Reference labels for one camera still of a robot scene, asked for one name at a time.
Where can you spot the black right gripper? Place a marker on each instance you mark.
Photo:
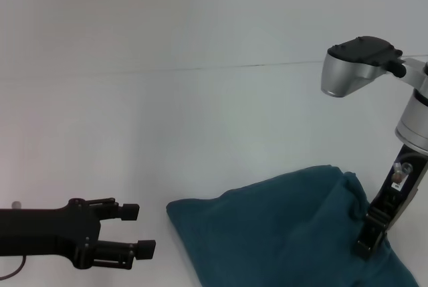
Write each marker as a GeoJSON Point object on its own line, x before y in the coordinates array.
{"type": "Point", "coordinates": [398, 186]}

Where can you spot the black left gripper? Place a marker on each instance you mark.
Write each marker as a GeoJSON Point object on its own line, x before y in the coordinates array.
{"type": "Point", "coordinates": [43, 230]}

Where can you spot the teal blue t-shirt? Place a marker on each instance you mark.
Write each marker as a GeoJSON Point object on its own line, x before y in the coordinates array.
{"type": "Point", "coordinates": [274, 226]}

